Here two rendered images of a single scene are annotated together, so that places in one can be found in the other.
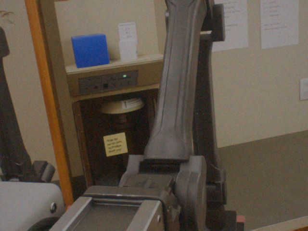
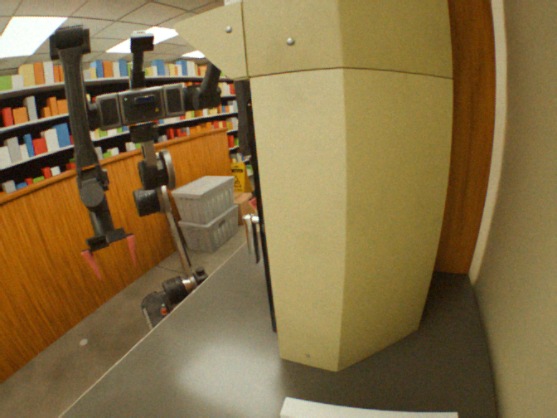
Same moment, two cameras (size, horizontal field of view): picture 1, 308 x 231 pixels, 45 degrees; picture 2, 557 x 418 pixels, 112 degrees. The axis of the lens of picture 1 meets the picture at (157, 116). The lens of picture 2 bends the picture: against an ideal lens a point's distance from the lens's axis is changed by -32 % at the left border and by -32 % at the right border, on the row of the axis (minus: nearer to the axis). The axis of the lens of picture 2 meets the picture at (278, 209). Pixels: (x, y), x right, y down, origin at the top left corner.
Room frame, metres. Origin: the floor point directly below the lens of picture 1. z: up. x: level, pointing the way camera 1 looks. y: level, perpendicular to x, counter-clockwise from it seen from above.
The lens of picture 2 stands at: (1.53, -0.28, 1.38)
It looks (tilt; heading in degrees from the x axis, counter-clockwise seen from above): 22 degrees down; 129
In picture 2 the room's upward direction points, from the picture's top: 5 degrees counter-clockwise
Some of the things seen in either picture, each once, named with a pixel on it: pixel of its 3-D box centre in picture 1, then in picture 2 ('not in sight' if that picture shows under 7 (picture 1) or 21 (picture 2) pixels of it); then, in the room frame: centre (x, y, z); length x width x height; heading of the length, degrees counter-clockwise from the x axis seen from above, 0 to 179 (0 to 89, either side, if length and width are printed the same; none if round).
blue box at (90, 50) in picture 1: (90, 49); not in sight; (1.19, 0.19, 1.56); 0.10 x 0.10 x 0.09; 13
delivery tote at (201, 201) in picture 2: not in sight; (205, 198); (-0.74, 1.36, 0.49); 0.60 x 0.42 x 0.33; 103
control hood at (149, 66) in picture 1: (117, 76); (263, 58); (1.21, 0.11, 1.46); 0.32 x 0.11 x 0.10; 103
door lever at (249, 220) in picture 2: not in sight; (260, 239); (1.25, 0.01, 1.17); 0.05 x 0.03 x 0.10; 13
